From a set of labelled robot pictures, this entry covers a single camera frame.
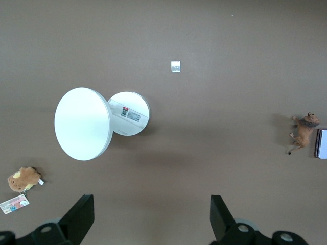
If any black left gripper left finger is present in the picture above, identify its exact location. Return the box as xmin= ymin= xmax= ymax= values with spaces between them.
xmin=0 ymin=194 xmax=95 ymax=245

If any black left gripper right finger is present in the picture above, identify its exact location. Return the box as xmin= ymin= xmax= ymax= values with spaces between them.
xmin=209 ymin=194 xmax=306 ymax=245

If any brown lion statue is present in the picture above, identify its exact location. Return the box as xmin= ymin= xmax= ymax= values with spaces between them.
xmin=285 ymin=112 xmax=321 ymax=155

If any lavender flip phone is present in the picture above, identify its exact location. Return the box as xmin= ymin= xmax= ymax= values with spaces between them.
xmin=314 ymin=128 xmax=327 ymax=160

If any printed plush tag card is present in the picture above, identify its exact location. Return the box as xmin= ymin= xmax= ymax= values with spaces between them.
xmin=0 ymin=193 xmax=31 ymax=215

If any brown table cloth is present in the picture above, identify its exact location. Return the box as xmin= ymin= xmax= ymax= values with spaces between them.
xmin=0 ymin=0 xmax=327 ymax=245

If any white round desk lamp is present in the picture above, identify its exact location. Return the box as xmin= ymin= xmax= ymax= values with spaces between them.
xmin=54 ymin=87 xmax=151 ymax=162

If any brown plush keychain toy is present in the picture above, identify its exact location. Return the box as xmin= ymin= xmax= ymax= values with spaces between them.
xmin=7 ymin=166 xmax=45 ymax=192

